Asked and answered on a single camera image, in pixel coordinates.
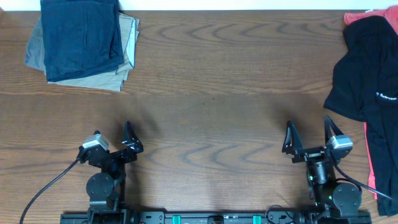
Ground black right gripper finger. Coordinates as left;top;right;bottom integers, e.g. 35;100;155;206
282;120;303;155
324;115;343;145

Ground navy blue cloth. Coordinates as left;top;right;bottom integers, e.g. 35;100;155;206
40;0;123;82

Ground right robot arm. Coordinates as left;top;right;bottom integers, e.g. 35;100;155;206
282;116;362;223

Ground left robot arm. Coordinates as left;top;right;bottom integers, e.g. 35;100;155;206
77;121;144;224

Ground black t-shirt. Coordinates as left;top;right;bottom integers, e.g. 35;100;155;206
324;16;397;216

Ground folded grey garment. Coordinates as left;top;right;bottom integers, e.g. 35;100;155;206
25;17;45;72

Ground folded khaki trousers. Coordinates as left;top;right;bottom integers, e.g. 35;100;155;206
48;12;140;91

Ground red garment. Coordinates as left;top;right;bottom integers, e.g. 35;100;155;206
343;5;397;189

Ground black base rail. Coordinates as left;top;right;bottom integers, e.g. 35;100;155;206
60;209;372;224

